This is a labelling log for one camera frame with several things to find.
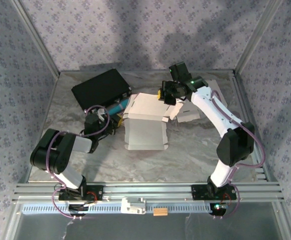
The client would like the pink and white paper box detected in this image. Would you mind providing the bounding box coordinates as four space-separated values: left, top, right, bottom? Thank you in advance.
122 92 184 151

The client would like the black connector box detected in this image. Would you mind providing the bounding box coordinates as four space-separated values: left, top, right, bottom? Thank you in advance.
68 203 89 217

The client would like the teal tube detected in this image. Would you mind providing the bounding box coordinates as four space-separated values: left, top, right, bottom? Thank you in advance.
107 99 131 116

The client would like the black case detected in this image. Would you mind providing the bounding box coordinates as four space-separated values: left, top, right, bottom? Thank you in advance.
71 68 133 112

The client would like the white plastic clip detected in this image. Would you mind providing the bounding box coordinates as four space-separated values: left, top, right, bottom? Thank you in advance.
120 196 147 215

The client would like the black controller with light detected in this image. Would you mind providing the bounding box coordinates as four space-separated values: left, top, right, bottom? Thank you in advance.
209 202 228 216

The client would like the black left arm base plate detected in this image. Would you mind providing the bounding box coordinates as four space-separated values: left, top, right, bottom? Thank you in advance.
58 184 104 202

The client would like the aluminium side rail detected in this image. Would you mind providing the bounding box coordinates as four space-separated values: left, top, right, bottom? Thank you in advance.
231 69 285 185

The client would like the aluminium frame rail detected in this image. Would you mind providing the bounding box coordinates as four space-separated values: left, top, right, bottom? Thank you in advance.
12 182 285 204

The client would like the slotted cable tray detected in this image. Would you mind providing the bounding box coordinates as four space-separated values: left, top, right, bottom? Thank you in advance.
21 203 215 215

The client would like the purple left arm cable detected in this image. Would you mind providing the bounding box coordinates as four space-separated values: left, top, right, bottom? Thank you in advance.
44 104 111 221

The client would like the aluminium frame post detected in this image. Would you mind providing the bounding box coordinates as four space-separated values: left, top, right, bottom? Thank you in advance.
10 0 61 76
234 0 284 75

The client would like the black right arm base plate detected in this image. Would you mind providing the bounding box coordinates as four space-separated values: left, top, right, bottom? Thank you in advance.
190 184 238 201

